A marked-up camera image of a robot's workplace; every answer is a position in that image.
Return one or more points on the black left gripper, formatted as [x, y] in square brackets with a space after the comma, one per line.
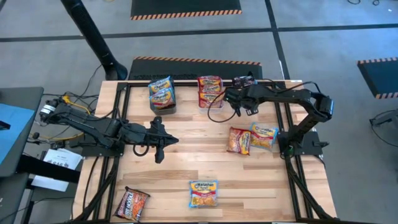
[143, 135]

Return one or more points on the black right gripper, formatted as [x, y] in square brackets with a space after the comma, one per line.
[248, 96]

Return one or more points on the black fire noodle packet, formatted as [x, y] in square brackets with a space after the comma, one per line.
[244, 81]
[132, 204]

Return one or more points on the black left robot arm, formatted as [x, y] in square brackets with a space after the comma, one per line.
[87, 124]

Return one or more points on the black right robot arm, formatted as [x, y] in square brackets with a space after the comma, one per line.
[289, 95]

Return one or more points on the clear plastic bin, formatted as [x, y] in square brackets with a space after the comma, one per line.
[244, 111]
[211, 110]

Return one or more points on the dark plastic bin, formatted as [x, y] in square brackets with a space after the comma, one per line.
[163, 112]

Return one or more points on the black mat striped edge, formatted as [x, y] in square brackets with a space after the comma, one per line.
[381, 77]
[186, 6]
[161, 70]

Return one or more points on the white paper sheet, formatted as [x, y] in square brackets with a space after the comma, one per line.
[62, 158]

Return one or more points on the yellow plug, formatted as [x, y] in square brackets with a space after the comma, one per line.
[66, 99]

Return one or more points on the black stand beam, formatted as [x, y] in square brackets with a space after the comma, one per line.
[46, 169]

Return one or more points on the black ribbed pole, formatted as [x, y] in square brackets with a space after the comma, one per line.
[93, 37]

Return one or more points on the dark grey side desk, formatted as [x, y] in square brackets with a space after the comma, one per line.
[28, 99]

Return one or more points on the blue desk panel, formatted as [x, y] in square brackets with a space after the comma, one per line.
[12, 130]

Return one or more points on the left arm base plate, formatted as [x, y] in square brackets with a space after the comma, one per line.
[93, 152]

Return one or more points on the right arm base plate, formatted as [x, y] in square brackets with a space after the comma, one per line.
[311, 140]

